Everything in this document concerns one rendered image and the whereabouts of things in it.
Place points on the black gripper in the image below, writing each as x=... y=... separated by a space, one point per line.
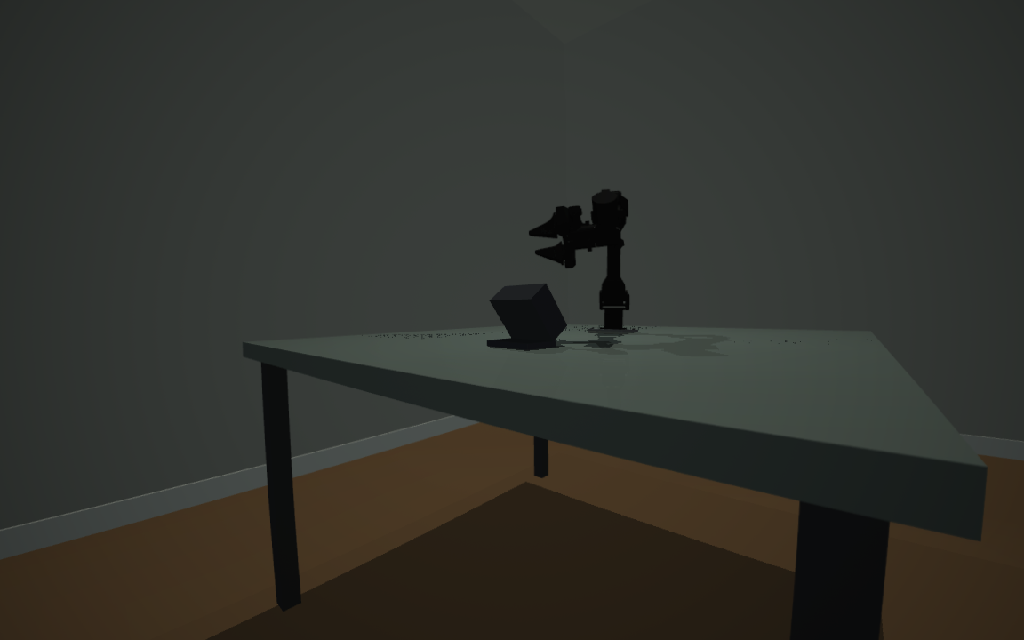
x=574 y=238

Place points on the dark grey sloped panel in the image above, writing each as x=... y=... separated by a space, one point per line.
x=530 y=315

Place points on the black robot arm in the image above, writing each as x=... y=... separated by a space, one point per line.
x=609 y=216

